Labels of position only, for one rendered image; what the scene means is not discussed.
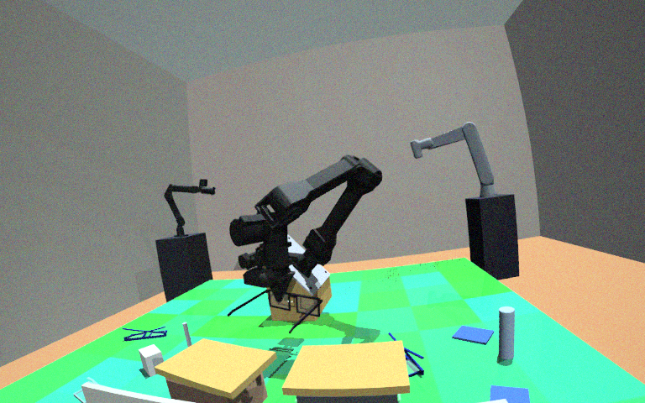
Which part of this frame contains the pale blue cylinder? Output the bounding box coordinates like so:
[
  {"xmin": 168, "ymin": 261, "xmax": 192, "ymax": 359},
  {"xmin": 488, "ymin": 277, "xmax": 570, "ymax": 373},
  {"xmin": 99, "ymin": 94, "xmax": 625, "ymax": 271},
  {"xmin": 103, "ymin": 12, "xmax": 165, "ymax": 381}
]
[{"xmin": 498, "ymin": 306, "xmax": 515, "ymax": 359}]

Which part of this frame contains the white flat panel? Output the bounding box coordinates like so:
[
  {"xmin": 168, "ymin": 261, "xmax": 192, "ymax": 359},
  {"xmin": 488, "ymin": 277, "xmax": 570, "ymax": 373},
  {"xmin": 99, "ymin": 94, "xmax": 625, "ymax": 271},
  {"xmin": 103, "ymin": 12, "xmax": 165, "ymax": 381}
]
[{"xmin": 81, "ymin": 382, "xmax": 508, "ymax": 403}]

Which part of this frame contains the blue flat rectangular slab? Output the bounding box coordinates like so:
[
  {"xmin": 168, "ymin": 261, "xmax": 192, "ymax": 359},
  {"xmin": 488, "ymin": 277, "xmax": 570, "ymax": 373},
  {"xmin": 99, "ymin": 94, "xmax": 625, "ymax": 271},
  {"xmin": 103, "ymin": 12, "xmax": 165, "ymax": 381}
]
[
  {"xmin": 452, "ymin": 325, "xmax": 494, "ymax": 345},
  {"xmin": 490, "ymin": 385, "xmax": 531, "ymax": 403}
]

